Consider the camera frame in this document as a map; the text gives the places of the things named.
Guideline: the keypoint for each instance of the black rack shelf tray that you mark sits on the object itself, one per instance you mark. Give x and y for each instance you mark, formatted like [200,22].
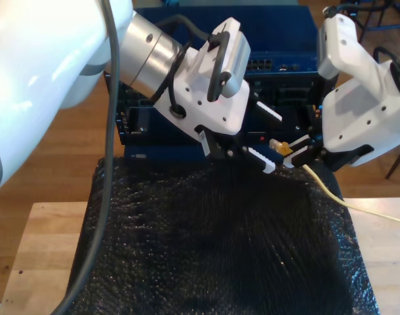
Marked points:
[160,138]

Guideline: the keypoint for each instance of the black rack server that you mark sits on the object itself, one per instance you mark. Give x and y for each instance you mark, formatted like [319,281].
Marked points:
[285,93]

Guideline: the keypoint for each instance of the black rack frame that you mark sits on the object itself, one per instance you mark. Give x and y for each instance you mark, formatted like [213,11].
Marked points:
[121,124]

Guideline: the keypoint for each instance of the dark metal chair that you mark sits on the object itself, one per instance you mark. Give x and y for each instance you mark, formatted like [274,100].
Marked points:
[396,164]

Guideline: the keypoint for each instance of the black bubble wrap mat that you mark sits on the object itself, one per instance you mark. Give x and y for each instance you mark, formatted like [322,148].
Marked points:
[219,246]

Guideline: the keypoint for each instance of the blue network switch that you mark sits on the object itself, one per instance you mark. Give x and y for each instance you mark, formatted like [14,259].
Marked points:
[278,33]

